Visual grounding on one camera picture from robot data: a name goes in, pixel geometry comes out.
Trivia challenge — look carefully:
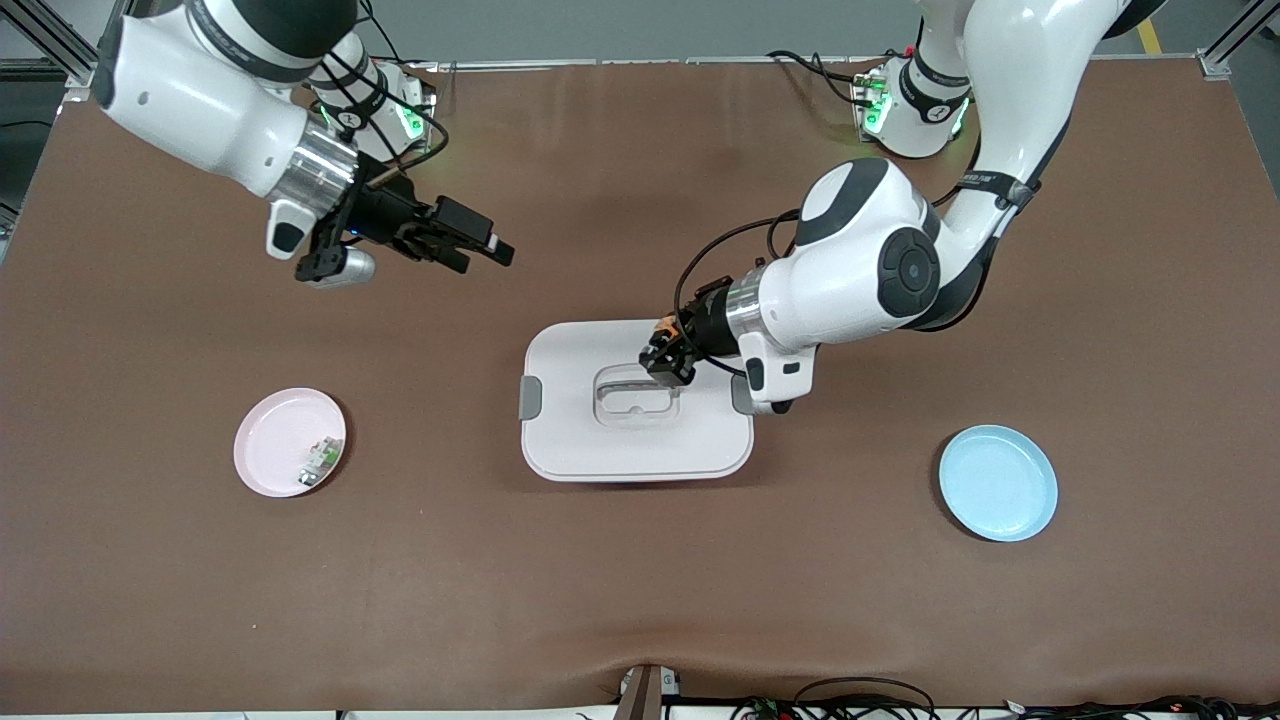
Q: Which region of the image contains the white lidded storage box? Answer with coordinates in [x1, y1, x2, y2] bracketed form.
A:
[519, 318, 758, 484]

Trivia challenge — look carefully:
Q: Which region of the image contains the brown table mat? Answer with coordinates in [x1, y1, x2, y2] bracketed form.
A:
[0, 60, 1280, 713]

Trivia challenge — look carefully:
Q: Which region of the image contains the pale pink round plate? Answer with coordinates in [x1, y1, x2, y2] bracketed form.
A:
[233, 387, 348, 499]

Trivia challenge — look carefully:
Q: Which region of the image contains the light blue round plate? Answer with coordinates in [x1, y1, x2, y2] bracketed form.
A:
[938, 424, 1059, 543]

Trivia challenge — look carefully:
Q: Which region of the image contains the grey box lid handle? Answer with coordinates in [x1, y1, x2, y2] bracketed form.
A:
[594, 365, 682, 401]

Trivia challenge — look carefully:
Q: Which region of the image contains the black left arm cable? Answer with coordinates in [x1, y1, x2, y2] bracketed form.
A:
[673, 208, 803, 379]

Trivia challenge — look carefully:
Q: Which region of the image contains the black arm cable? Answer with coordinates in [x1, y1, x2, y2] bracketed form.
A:
[673, 208, 803, 379]
[300, 0, 451, 191]

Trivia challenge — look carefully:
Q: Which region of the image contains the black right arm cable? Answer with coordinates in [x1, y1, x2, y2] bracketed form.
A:
[300, 0, 451, 191]

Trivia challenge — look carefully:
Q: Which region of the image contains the white green push-button switch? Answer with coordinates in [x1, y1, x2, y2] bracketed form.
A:
[298, 436, 343, 489]

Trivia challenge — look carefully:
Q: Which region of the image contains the black base power cable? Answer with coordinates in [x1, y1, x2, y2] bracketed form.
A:
[768, 48, 873, 106]

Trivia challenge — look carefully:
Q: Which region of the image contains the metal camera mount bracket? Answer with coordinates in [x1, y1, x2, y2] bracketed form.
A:
[615, 665, 681, 720]

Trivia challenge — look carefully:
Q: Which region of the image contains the black looped floor cable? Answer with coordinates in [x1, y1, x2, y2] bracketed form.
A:
[795, 677, 936, 720]

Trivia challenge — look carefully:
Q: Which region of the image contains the aluminium frame post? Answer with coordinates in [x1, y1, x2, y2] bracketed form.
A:
[0, 0, 136, 86]
[1195, 0, 1280, 81]

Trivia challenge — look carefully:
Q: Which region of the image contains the black floor cable bundle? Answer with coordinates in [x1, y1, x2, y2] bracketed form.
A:
[730, 695, 1280, 720]

